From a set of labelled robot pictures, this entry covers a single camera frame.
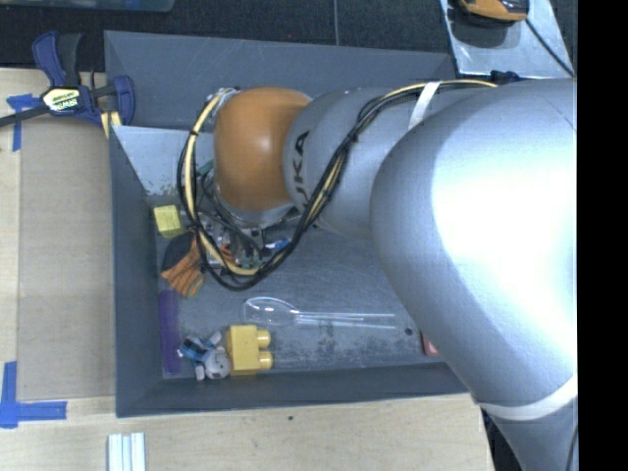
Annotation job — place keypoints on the small yellow block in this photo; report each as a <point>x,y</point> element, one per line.
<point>168,220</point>

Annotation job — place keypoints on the clear plastic spoon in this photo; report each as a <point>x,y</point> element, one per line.
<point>275,311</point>

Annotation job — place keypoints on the yellow toy brick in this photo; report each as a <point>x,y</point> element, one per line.
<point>246,349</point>

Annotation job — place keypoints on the purple flat block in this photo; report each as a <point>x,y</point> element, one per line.
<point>170,331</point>

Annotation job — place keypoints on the grey metal bin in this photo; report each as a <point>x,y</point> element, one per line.
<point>343,282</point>

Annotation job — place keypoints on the white and blue toy figure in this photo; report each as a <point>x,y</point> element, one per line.
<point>212,359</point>

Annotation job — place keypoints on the pale brown flat board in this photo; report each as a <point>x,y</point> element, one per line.
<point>64,263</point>

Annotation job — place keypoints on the pink block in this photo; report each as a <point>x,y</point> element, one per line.
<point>429,345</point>

